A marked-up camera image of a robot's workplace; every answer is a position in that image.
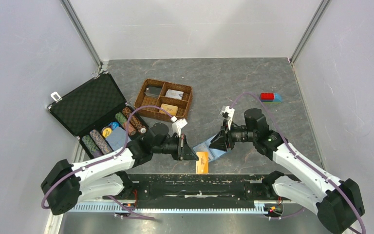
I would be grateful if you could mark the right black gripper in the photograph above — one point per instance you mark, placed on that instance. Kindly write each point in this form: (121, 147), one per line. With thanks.
(219, 142)

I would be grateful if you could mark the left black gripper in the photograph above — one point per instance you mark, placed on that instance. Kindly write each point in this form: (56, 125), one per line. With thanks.
(183, 152)

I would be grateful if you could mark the blue card holder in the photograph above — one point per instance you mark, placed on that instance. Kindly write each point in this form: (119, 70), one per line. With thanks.
(213, 154)

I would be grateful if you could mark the gold credit card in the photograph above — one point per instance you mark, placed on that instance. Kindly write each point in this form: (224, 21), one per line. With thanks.
(202, 163)

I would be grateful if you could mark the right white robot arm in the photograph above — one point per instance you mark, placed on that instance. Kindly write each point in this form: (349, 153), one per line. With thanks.
(337, 203)

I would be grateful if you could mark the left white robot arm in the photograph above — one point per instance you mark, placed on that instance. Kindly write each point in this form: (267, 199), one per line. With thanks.
(68, 184)

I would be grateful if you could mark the gold VIP card stack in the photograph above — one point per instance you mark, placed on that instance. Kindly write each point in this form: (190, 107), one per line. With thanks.
(171, 109)

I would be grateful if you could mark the silver VIP card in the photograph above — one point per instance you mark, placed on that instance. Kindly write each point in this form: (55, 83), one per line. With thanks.
(175, 94)

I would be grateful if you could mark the black VIP card stack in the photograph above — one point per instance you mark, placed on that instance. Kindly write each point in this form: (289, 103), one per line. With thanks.
(153, 91)

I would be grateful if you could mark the blue playing card deck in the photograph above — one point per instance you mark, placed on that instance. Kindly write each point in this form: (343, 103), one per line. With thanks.
(116, 139)

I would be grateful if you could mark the brown woven divided basket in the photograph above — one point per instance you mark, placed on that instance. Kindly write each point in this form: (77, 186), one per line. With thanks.
(183, 104)

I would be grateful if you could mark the red white chip row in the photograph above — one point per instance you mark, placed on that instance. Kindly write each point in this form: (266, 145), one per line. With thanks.
(129, 127)

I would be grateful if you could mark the orange black chip row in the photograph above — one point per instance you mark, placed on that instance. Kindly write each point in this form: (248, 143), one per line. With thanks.
(135, 122)

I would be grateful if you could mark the red blue toy brick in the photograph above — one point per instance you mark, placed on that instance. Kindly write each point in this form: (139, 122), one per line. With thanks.
(270, 97)

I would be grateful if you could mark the yellow poker chip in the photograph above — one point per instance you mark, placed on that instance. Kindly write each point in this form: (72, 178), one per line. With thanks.
(106, 131)

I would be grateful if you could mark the green chip row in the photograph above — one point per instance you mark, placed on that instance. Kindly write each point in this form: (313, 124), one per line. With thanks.
(91, 146)

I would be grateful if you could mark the black poker chip case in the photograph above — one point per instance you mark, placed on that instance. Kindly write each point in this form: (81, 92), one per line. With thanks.
(91, 106)

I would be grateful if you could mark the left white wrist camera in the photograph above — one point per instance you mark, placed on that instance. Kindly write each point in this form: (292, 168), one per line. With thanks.
(177, 125)

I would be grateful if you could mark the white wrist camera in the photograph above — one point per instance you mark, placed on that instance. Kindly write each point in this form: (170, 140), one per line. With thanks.
(227, 113)
(177, 125)

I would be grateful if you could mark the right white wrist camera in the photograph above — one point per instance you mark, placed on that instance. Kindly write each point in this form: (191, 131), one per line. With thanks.
(227, 113)

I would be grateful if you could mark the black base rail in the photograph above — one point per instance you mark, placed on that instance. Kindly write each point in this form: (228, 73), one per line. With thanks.
(190, 191)

